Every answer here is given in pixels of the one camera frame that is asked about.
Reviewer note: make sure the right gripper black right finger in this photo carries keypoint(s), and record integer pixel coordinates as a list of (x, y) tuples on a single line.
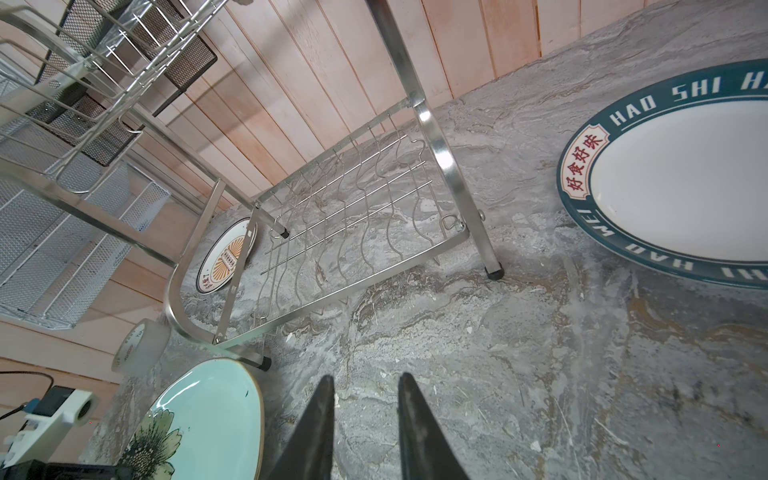
[(424, 450)]

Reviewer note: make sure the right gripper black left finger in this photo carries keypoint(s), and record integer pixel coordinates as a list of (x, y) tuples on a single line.
[(309, 452)]

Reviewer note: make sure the pale green flower plate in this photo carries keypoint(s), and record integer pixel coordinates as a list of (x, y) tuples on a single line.
[(208, 424)]

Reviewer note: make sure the small orange sunburst plate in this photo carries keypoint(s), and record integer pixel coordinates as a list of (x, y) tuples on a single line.
[(219, 264)]

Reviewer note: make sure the steel two-tier dish rack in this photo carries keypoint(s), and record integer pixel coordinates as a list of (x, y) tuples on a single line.
[(316, 121)]

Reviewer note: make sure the green rim white plate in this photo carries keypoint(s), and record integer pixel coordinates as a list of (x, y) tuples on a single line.
[(674, 176)]

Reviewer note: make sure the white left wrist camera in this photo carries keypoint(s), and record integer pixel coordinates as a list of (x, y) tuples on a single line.
[(47, 423)]

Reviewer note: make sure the white wire mesh shelf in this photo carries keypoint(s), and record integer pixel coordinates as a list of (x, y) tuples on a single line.
[(53, 264)]

